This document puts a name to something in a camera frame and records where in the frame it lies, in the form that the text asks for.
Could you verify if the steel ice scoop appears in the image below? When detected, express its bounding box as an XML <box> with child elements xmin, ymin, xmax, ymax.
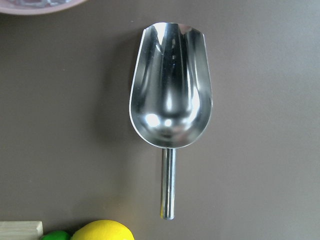
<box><xmin>129</xmin><ymin>22</ymin><xmax>213</xmax><ymax>220</ymax></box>

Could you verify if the green lime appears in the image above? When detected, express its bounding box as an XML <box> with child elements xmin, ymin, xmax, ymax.
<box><xmin>40</xmin><ymin>230</ymin><xmax>71</xmax><ymax>240</ymax></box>

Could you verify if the bamboo cutting board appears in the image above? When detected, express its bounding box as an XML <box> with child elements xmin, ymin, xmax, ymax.
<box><xmin>0</xmin><ymin>221</ymin><xmax>44</xmax><ymax>240</ymax></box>

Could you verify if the pink bowl with ice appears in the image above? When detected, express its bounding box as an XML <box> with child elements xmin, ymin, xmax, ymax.
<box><xmin>0</xmin><ymin>0</ymin><xmax>86</xmax><ymax>16</ymax></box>

